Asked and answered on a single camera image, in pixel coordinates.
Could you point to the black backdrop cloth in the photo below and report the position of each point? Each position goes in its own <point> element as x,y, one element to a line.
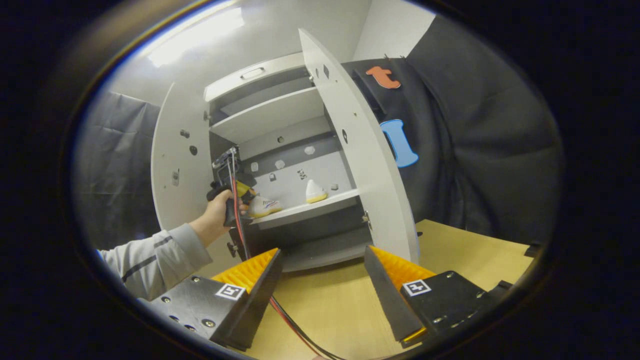
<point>500,150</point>

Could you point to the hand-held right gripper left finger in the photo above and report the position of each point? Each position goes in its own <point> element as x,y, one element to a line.
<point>257,300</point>

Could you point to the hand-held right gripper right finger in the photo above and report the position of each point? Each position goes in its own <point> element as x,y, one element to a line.
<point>390,300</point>

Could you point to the white shoe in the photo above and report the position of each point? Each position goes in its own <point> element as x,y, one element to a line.
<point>265,206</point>
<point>315,192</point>

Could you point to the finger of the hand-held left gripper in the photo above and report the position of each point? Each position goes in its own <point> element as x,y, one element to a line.
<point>243,189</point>

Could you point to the white shoe cabinet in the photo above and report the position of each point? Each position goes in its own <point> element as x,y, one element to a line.
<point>280,115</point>

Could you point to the beige cabinet drawer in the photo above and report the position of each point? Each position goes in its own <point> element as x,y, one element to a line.
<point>270,70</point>

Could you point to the white cabinet door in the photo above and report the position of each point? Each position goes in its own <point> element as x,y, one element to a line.
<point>365,150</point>
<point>180,160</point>

